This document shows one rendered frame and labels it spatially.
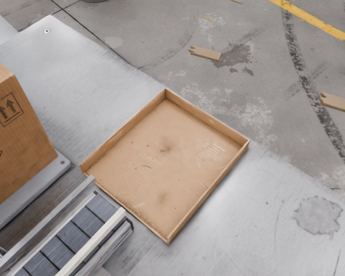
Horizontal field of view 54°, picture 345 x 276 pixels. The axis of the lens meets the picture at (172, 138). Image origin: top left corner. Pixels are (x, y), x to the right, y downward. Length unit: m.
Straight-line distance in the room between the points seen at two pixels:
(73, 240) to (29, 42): 0.67
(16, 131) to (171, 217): 0.35
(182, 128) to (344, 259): 0.45
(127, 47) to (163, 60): 0.27
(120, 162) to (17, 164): 0.22
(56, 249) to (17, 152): 0.21
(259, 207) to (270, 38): 1.82
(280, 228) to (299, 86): 1.53
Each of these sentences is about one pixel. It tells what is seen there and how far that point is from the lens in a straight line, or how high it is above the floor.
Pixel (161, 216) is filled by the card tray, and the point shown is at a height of 0.83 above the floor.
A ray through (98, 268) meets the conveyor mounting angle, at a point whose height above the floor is 0.84.
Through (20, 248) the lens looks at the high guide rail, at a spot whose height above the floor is 0.96.
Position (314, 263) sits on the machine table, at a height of 0.83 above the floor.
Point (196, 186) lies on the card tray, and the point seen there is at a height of 0.83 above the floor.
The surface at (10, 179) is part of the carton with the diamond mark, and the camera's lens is 0.79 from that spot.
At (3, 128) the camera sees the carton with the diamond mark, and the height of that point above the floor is 1.03.
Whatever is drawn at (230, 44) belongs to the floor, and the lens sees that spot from 2.38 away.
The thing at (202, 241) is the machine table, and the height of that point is 0.83.
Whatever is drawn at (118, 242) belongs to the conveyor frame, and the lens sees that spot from 0.72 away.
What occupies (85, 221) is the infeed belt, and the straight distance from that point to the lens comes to 0.71.
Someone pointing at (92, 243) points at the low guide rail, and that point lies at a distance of 0.66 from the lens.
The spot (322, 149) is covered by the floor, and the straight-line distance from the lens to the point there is 1.97.
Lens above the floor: 1.53
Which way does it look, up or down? 56 degrees down
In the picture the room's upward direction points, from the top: straight up
